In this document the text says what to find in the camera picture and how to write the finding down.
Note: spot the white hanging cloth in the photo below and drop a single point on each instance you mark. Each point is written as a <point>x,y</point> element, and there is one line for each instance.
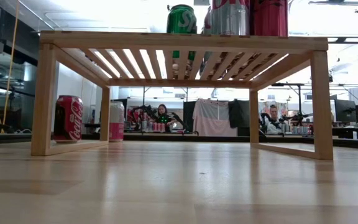
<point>213,118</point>

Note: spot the black hanging cloth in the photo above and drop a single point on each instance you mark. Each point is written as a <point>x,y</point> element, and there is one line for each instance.
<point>239,113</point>

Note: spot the red soda can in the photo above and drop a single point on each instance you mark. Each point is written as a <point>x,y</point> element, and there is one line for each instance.
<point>68,118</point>
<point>269,18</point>

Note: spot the wooden slatted shelf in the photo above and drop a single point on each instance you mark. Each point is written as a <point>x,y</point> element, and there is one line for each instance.
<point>182,42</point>

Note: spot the black metal table frame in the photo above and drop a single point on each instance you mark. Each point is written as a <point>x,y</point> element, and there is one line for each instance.
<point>182,137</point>

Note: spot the white and pink soda can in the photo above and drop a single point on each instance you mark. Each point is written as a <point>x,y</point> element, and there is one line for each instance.
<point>117,124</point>

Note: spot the person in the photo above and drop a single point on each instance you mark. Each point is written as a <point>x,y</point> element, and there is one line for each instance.
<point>273,124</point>
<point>163,117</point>

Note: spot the silver diet soda can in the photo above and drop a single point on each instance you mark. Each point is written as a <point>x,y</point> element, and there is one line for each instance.
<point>230,17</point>
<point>207,24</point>

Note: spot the green Sprite can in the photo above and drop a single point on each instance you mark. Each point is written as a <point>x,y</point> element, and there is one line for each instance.
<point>182,18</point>

